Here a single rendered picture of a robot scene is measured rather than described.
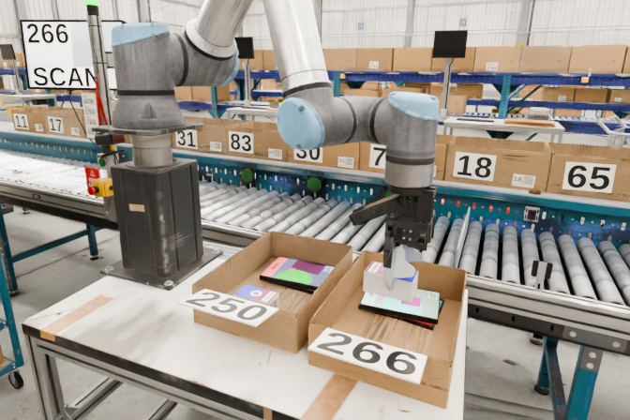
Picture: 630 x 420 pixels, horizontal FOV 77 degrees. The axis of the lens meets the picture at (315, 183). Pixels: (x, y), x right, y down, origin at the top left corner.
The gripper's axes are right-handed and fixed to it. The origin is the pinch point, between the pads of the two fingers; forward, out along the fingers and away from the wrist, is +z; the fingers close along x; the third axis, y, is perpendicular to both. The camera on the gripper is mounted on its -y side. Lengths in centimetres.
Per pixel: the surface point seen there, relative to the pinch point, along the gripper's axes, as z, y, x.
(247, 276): 17, -46, 13
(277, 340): 16.4, -22.0, -9.6
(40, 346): 24, -77, -29
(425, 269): 10.6, 2.3, 27.5
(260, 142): -6, -100, 101
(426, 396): 17.1, 10.4, -10.0
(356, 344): 7.8, -2.2, -13.7
